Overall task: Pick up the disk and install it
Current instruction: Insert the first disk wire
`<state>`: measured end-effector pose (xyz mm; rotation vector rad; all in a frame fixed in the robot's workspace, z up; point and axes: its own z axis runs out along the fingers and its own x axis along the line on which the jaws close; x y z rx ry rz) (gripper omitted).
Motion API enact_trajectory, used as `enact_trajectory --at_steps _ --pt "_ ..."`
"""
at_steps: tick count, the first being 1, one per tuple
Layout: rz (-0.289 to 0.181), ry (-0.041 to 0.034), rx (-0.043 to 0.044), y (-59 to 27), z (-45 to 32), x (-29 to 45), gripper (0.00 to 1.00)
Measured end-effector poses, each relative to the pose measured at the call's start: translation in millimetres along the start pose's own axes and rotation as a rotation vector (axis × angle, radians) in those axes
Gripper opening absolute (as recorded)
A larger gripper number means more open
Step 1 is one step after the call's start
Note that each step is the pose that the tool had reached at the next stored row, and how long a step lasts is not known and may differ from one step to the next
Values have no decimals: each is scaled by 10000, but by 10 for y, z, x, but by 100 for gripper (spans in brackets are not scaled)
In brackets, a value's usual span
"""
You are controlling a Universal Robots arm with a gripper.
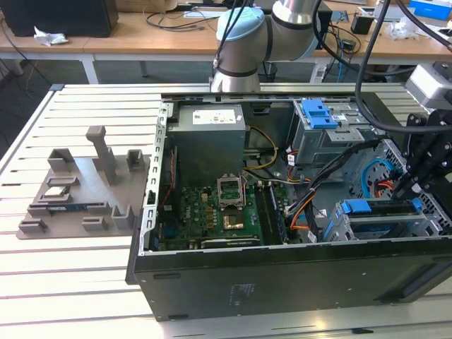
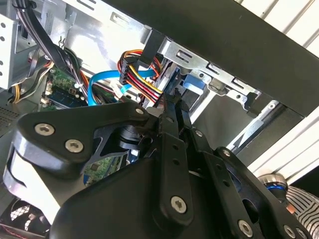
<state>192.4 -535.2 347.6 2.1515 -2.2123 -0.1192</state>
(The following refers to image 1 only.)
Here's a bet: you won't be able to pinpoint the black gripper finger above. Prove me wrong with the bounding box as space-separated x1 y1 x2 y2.
392 112 437 198
411 133 452 195

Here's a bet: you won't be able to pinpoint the hard disk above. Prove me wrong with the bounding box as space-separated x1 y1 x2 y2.
330 197 423 237

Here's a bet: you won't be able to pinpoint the grey metal disk bay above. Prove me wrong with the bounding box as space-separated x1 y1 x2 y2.
323 196 452 243

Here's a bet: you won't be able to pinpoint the white open box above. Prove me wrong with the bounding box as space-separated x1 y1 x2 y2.
433 28 452 46

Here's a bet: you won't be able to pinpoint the grey metal drive cage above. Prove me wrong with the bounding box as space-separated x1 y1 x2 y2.
287 98 386 174

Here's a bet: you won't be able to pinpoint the clear plastic bag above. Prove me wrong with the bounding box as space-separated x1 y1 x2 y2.
383 13 430 40

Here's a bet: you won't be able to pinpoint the blue drive latch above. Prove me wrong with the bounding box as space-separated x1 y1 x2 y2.
301 100 340 130

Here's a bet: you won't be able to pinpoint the blue and white box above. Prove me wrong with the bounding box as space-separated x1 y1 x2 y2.
409 0 452 18

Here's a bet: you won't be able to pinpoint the grey flat tray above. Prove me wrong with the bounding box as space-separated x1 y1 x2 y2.
373 6 416 23

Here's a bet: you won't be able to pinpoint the white power strip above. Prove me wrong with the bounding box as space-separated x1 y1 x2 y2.
312 64 328 84

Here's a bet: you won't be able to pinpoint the black pen cup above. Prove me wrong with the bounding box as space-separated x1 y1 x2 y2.
350 12 374 35

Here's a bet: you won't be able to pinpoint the black speaker box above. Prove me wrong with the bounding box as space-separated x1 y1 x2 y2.
316 9 333 49

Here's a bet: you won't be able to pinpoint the black RAM slot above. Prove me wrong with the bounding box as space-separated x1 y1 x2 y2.
254 182 271 245

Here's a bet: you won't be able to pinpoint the metal socket cover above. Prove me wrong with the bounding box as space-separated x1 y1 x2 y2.
215 174 245 211

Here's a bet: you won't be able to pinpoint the black PC case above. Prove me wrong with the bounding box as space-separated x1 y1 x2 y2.
125 90 452 322

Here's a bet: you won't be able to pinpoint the CPU socket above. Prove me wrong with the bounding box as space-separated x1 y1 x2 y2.
222 210 246 230

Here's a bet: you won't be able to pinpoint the grey power supply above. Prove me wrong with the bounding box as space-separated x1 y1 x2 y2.
166 103 247 188

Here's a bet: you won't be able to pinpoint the black expansion slot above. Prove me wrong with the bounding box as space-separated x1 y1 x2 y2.
201 237 262 248

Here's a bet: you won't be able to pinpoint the green motherboard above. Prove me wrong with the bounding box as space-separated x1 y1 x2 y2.
157 172 294 250

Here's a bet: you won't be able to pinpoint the grey parts rack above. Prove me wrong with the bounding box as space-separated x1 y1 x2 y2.
16 125 151 244

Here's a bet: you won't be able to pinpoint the large black box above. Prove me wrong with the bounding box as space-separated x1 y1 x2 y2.
0 0 119 38

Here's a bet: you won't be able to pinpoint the crumpled white paper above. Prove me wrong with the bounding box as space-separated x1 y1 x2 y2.
33 25 70 47

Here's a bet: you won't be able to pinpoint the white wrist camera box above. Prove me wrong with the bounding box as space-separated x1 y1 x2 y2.
404 61 452 107

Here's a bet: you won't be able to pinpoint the orange power wire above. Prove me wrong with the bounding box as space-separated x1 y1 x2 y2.
374 178 400 198

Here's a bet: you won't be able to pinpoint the blue data wire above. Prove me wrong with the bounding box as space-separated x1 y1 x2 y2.
362 157 403 198

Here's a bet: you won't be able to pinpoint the thick black gripper cable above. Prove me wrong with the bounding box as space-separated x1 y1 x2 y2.
397 0 452 49
355 0 452 135

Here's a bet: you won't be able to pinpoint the black cable bundle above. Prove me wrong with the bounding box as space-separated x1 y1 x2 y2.
282 139 382 216

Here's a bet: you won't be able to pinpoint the black desk cables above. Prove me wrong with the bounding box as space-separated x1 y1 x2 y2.
326 20 363 82

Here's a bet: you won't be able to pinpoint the yellow and black wire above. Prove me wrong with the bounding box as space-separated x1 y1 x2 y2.
243 125 280 174

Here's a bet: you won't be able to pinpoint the orange flat wire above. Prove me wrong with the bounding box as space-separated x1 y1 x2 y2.
287 203 314 232

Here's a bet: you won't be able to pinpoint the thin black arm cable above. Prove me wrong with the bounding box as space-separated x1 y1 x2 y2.
213 0 248 69

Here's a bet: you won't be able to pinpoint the red wire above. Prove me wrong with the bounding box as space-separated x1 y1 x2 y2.
168 146 177 213

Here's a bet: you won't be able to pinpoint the wooden desk white frame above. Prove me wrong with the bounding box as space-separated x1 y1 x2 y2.
84 0 452 84
0 10 98 85

